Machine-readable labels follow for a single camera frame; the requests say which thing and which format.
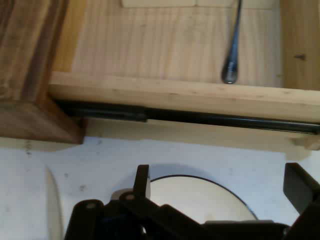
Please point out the light wooden drawer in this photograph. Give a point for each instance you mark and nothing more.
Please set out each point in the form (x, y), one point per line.
(150, 50)

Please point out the silver table knife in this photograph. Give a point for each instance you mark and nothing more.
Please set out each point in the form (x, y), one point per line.
(53, 207)

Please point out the white plate with black rim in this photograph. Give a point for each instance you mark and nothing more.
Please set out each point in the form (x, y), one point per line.
(200, 195)

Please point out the dark wooden cabinet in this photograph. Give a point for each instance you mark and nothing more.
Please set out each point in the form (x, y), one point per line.
(30, 62)

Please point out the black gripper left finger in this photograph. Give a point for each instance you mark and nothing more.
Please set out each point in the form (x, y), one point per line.
(140, 180)

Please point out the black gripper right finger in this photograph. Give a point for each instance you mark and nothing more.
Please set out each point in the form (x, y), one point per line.
(300, 190)

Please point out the silver fork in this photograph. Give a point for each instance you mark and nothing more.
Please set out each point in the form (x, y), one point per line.
(231, 67)

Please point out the black metal drawer slide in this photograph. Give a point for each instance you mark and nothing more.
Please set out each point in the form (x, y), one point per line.
(200, 117)

